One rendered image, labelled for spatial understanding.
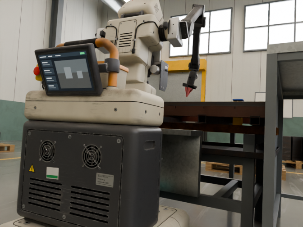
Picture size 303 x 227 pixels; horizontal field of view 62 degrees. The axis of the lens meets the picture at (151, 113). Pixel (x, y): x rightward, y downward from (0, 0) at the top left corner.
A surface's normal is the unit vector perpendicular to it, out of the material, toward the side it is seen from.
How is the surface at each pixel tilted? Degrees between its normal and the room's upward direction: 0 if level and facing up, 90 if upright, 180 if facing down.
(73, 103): 90
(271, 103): 90
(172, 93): 90
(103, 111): 90
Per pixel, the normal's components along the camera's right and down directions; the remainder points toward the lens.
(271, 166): -0.48, -0.07
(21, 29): 0.90, 0.03
